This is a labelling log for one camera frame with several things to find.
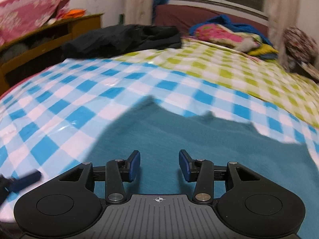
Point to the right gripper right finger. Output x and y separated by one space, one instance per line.
204 173

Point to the cream curtain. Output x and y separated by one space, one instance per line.
281 15
138 12

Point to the blue green checkered bedsheet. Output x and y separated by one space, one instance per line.
51 121

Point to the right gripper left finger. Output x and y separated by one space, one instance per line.
115 173

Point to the left cream curtain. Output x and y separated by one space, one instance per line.
138 12

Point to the pink floral pillow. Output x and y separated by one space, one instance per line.
218 34

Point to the orange bag on desk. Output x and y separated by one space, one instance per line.
74 13

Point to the maroon headboard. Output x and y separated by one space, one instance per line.
184 17

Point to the black jacket on bed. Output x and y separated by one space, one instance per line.
120 39

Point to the wooden desk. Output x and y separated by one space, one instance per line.
44 39

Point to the yellow cloth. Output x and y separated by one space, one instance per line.
264 52

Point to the teal fleece garment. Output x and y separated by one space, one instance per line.
159 135

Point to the blue blanket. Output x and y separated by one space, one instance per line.
235 27

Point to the pink floral cloth bundle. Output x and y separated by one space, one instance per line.
20 17

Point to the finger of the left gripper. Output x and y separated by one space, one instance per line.
16 185

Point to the right cream curtain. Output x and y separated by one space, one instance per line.
281 15

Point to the dark floral cloth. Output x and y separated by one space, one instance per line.
302 52

